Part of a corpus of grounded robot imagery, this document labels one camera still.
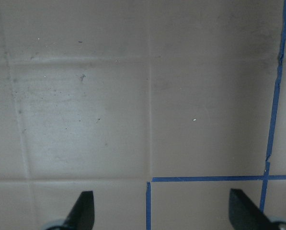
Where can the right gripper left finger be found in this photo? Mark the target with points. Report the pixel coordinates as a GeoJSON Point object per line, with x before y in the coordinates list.
{"type": "Point", "coordinates": [81, 216]}

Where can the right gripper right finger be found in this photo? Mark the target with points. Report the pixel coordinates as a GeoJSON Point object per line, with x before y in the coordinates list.
{"type": "Point", "coordinates": [245, 215]}

